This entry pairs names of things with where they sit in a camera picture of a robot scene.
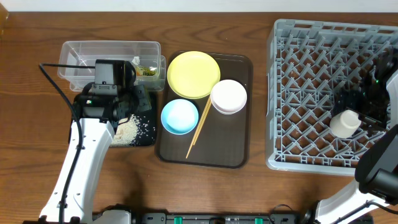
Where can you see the white cup green inside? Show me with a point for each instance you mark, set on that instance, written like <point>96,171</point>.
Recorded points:
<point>345,124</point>

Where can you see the green orange snack wrapper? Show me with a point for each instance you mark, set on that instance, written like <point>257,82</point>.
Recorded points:
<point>145,71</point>

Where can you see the wooden chopstick left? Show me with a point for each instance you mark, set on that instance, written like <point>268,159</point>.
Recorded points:
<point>191,145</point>

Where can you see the wooden chopstick right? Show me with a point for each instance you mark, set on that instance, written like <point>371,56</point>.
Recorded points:
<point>202,120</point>

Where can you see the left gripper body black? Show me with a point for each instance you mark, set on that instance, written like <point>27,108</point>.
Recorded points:
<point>142,98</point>

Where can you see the clear plastic waste bin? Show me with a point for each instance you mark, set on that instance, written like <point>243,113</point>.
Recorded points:
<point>85,53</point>

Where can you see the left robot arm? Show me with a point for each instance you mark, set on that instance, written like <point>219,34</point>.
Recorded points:
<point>72,198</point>

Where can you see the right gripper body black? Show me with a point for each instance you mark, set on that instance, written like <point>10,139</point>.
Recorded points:
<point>374,104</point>

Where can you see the yellow plate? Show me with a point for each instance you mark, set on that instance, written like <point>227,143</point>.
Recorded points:
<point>193,74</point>

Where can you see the black rectangular waste tray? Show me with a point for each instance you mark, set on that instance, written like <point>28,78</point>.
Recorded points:
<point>103,109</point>

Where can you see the wooden chopstick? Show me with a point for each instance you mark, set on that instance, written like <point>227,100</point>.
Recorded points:
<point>191,145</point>
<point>202,120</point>

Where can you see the dark brown serving tray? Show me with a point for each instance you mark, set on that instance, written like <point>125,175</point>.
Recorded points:
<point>224,139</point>

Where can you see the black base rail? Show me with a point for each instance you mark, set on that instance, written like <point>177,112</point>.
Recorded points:
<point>199,218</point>

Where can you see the pile of white rice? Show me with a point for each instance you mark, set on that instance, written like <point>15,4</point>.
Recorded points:
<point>134,131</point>

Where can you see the light blue bowl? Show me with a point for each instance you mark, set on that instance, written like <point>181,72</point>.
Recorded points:
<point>179,116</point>

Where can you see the grey dishwasher rack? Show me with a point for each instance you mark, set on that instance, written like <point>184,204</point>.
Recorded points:
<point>308,63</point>

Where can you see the white pink bowl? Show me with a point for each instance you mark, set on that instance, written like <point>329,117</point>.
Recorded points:
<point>228,96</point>

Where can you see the white tissue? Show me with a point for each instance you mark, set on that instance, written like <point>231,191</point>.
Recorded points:
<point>136,61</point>

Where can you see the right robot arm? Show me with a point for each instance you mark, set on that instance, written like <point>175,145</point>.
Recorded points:
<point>375,177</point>

